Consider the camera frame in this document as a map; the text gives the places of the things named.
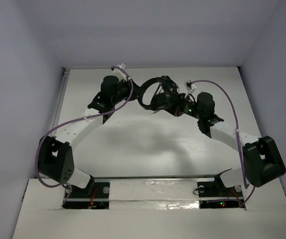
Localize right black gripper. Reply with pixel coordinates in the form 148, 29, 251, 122
161, 93, 203, 120

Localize black headset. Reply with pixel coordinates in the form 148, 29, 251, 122
138, 76, 179, 116

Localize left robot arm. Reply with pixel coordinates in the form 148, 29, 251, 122
35, 75, 144, 196

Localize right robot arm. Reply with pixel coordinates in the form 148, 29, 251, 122
175, 92, 286, 196

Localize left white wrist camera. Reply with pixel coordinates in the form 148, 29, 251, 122
111, 63, 131, 82

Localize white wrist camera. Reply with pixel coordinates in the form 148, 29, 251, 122
184, 81, 197, 98
111, 63, 131, 82

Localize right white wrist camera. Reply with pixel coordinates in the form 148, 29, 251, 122
184, 81, 197, 98

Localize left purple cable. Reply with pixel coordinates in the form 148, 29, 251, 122
34, 65, 134, 188

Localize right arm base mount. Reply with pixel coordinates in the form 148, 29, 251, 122
193, 181, 245, 209

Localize metal rail with tape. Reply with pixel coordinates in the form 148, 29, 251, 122
63, 175, 248, 210

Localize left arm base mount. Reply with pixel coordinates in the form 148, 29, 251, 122
62, 180, 110, 210

